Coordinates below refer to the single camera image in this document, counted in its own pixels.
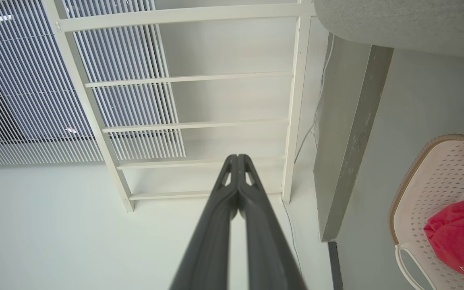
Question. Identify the red and white jersey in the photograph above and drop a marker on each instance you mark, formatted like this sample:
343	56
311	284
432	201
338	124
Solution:
457	233

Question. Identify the black baseboard strip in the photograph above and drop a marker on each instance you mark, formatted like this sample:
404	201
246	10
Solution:
335	266

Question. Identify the white slatted window blind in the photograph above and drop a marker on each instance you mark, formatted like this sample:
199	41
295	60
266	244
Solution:
22	100

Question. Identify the cream perforated plastic laundry basket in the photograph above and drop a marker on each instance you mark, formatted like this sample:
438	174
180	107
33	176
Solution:
425	193

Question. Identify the grey fabric sofa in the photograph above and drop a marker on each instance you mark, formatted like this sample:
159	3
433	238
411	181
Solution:
409	20

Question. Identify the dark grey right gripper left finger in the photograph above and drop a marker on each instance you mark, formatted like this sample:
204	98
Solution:
208	241

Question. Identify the white slatted railing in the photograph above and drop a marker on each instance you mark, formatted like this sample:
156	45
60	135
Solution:
183	17

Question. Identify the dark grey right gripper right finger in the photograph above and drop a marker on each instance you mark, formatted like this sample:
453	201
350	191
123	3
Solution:
268	249

